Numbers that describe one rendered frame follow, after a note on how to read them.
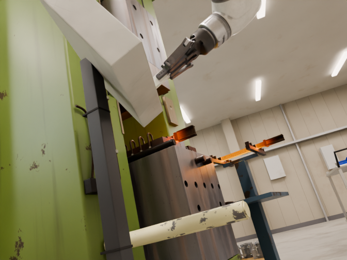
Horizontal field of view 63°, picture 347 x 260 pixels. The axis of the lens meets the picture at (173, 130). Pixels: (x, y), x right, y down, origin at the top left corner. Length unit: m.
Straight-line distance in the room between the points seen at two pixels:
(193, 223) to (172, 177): 0.33
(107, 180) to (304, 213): 8.82
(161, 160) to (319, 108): 9.13
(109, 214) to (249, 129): 9.07
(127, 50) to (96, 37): 0.07
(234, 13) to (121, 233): 0.66
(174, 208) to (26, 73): 0.80
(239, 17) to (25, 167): 0.89
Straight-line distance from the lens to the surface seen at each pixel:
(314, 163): 9.52
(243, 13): 0.91
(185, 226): 0.77
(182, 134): 1.23
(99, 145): 0.67
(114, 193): 0.64
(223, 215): 0.72
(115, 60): 0.56
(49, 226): 1.02
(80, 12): 0.66
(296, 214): 9.28
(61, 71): 1.12
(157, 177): 1.08
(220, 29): 0.88
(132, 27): 1.38
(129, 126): 1.70
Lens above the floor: 0.60
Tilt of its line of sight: 20 degrees up
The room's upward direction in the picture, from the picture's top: 14 degrees counter-clockwise
